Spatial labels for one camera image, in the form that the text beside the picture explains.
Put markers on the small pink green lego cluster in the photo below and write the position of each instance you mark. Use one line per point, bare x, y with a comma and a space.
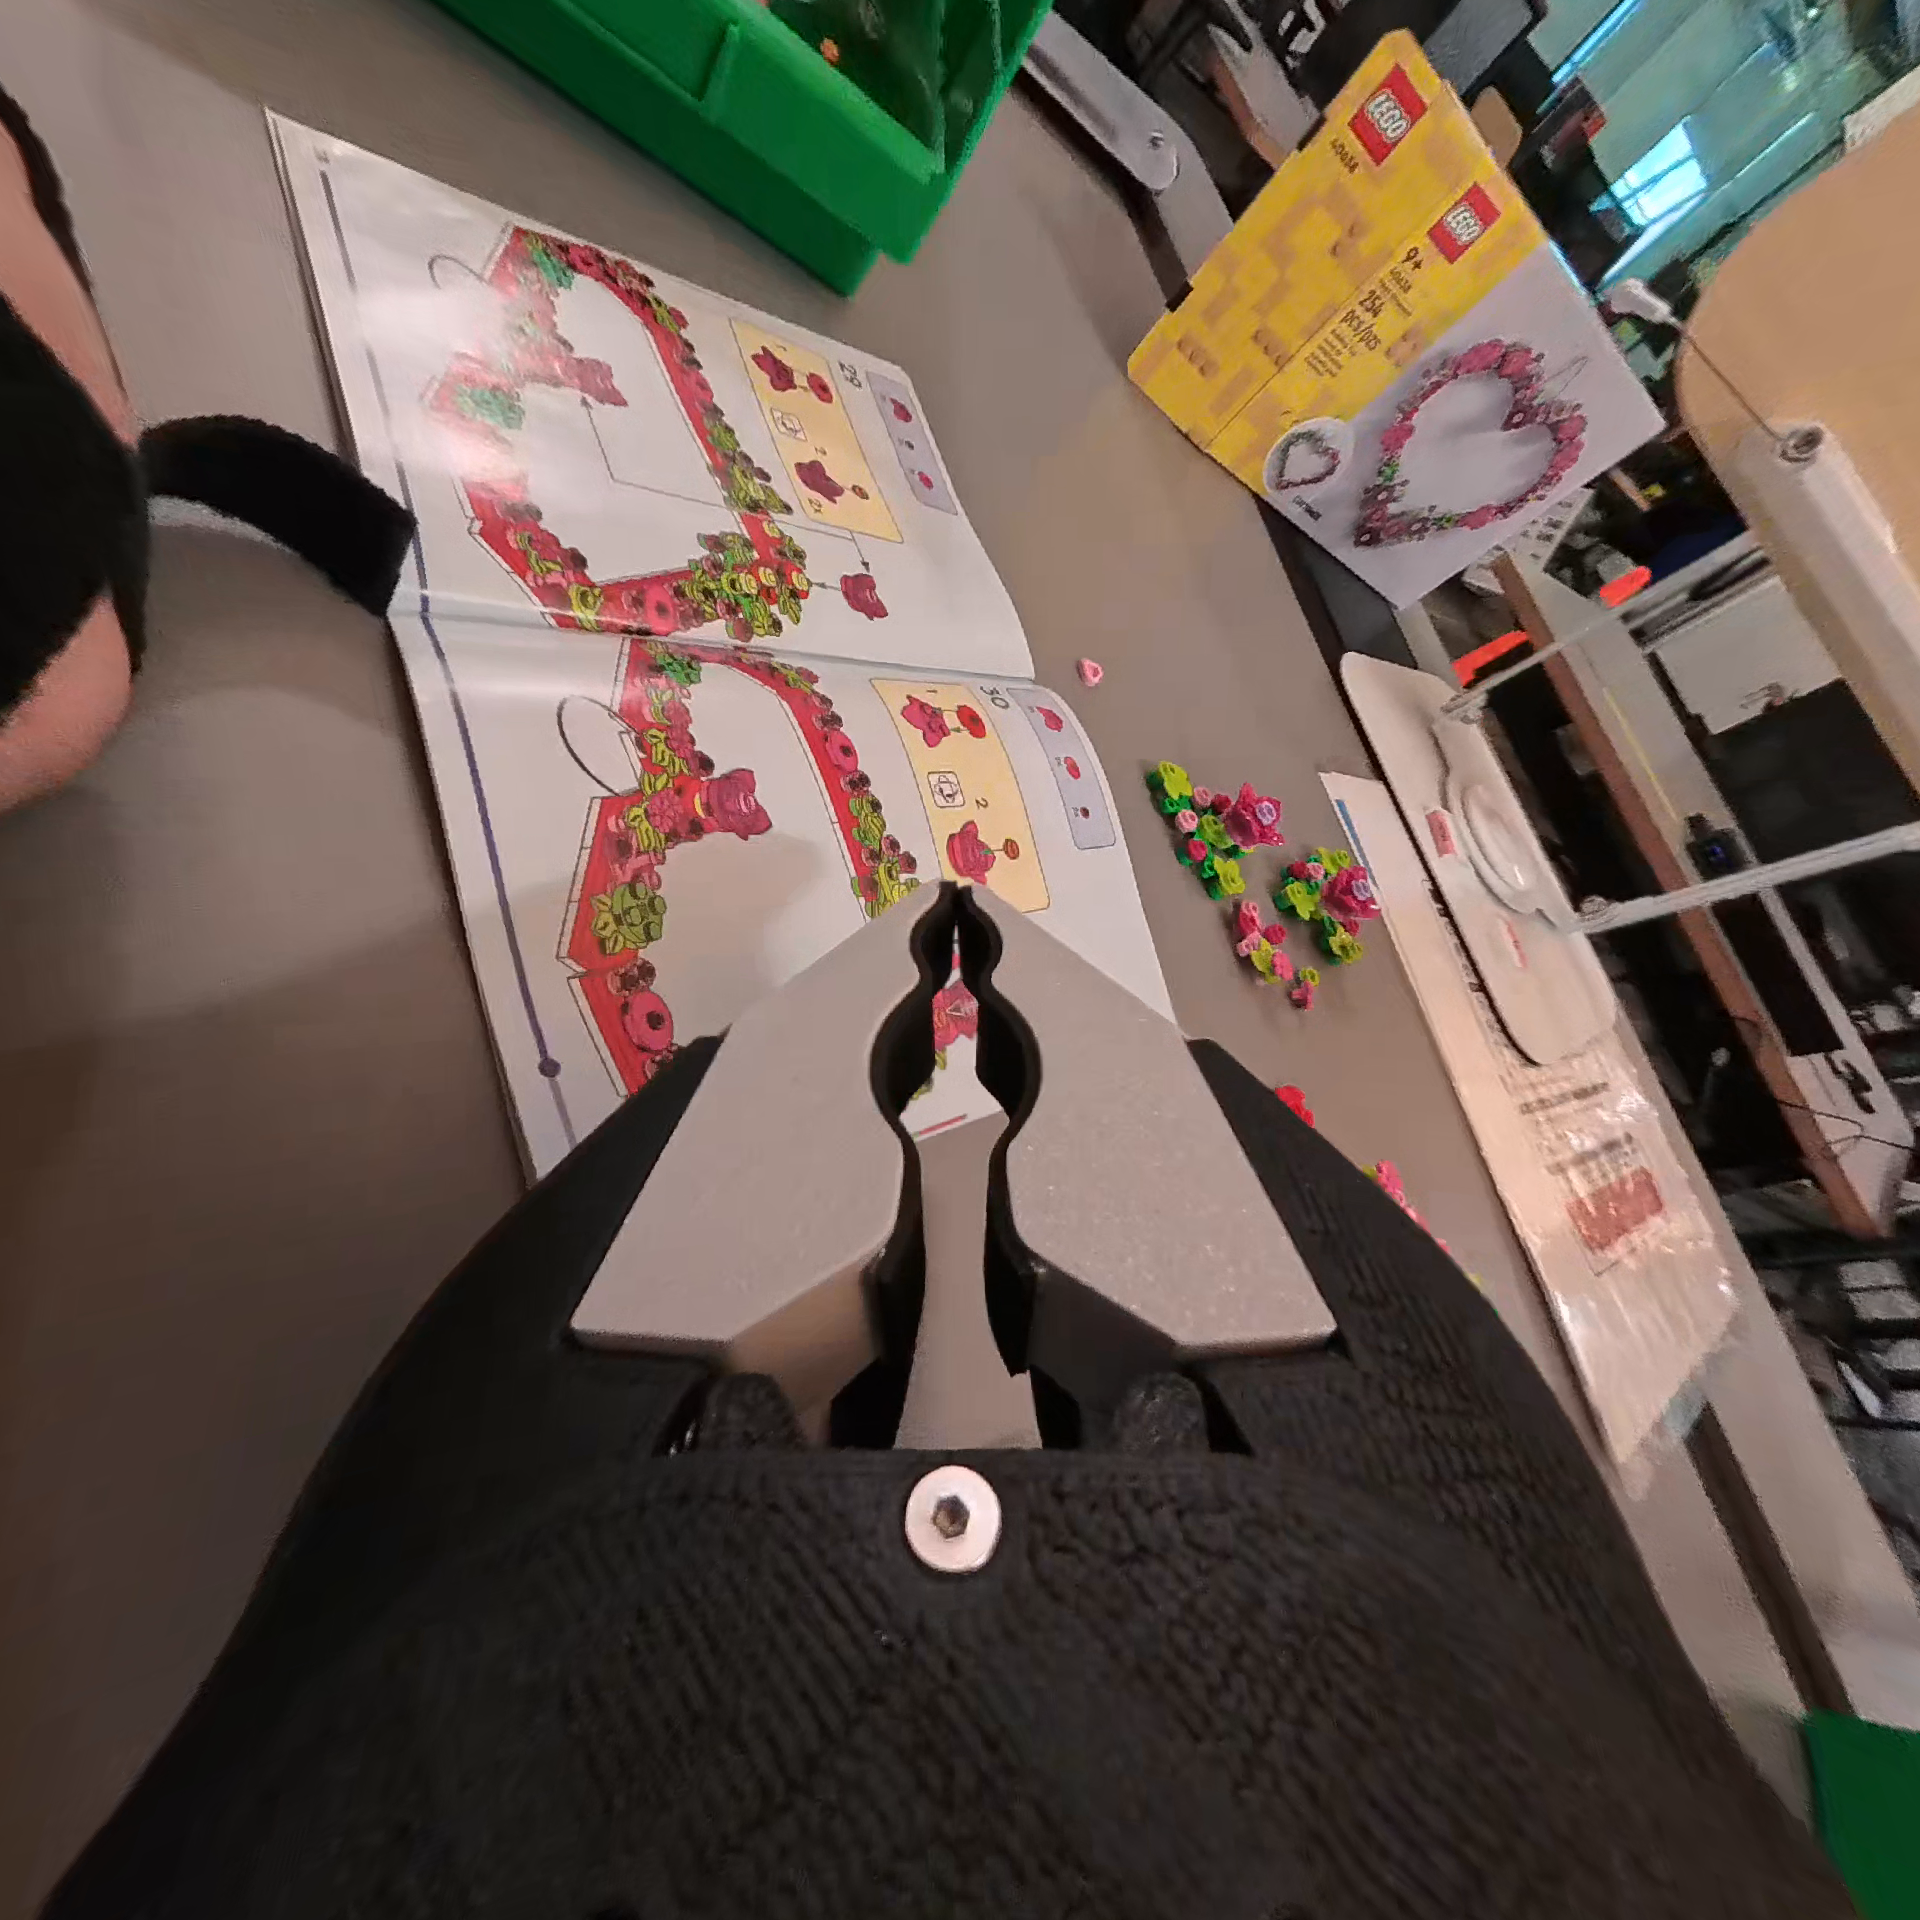
1259, 941

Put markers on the white camera stand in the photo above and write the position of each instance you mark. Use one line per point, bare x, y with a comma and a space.
1740, 884

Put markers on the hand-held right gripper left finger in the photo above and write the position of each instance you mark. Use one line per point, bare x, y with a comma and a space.
779, 1171

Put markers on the rounded wooden board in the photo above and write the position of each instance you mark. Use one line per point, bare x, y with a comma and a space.
1800, 330

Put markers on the green pink lego flower cluster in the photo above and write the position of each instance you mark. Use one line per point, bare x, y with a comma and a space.
1215, 825
1329, 900

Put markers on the green bin corner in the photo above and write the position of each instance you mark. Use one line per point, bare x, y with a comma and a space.
1868, 1821

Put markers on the long workbench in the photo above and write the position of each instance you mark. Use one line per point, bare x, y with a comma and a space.
1724, 931

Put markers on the person's left hand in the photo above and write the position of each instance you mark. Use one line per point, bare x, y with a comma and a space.
44, 749

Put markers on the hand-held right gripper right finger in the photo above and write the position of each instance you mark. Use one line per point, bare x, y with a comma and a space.
1140, 1184

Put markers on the green plastic bin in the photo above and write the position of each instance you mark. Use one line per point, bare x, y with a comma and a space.
720, 105

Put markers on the grey metal bracket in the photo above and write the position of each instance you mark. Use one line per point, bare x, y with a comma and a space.
1119, 105

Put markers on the pink lego flower piece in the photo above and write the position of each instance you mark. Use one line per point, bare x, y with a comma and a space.
1391, 1184

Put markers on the lego instruction booklet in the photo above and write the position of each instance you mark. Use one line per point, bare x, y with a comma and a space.
450, 720

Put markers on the clear plastic bag with papers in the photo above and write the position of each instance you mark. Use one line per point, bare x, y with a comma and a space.
1620, 1200

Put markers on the small red lego piece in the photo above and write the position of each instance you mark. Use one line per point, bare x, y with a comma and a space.
1296, 1104

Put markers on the yellow lego box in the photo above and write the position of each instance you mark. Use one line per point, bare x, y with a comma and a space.
1305, 299

